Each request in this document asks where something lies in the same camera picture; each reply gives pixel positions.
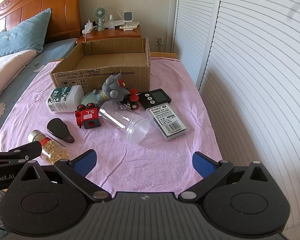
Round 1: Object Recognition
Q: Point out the clear spray bottle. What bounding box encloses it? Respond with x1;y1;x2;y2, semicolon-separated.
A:
108;15;115;29

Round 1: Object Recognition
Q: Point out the grey cartoon figure toy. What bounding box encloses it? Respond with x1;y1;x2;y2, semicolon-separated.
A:
81;73;130;107

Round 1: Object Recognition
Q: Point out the white green pill bottle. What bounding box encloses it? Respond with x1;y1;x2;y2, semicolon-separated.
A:
46;85;84;113

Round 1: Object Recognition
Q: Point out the white smart display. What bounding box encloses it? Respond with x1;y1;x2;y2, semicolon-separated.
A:
123;10;133;25

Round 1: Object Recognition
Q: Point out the clear plastic cup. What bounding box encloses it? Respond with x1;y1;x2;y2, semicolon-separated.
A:
99;100;150;145

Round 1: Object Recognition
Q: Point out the white remote control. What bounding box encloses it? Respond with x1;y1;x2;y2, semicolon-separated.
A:
120;22;140;31

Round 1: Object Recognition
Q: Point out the gold capsule glass bottle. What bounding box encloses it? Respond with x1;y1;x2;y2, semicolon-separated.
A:
28;130;69;165

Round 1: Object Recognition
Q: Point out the blue bed sheet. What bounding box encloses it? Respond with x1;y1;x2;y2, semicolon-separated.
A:
0;38;77;129

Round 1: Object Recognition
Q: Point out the wall power outlet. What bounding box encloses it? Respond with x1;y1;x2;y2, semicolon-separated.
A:
155;36;164;46

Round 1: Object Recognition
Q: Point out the pink floral quilt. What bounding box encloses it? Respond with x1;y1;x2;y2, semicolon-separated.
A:
0;49;37;95

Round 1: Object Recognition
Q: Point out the blue pillow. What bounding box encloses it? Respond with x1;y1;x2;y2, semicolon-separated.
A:
0;8;51;57

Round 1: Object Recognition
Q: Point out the clear staples box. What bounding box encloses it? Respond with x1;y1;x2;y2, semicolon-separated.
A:
146;103;187;141

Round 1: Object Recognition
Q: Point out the wooden headboard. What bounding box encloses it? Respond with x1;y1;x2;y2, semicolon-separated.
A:
0;0;81;43

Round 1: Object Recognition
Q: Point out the pink table cloth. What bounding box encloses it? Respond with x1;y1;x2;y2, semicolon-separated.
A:
0;58;222;194

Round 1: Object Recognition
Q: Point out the red toy train block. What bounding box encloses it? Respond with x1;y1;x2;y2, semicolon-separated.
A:
75;103;101;129

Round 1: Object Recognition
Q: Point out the white louvered closet door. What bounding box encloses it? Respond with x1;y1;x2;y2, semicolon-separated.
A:
173;0;300;230

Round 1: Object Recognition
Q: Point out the black oval mouse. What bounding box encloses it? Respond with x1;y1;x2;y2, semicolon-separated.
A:
47;118;75;143

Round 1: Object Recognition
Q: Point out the black digital timer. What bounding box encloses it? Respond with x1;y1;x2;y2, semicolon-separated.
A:
138;88;171;109

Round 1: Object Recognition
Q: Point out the wooden nightstand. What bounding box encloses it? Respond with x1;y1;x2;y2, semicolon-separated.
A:
76;27;142;44

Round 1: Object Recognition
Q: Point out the white power strip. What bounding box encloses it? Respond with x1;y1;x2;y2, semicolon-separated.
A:
82;20;97;34

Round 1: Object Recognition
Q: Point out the brown cardboard box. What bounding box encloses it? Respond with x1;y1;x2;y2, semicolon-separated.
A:
50;37;151;94

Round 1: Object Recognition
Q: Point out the small green desk fan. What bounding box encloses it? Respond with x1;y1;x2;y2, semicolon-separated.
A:
94;7;107;31

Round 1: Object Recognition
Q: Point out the black red toy car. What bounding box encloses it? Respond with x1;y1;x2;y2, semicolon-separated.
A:
120;89;139;110

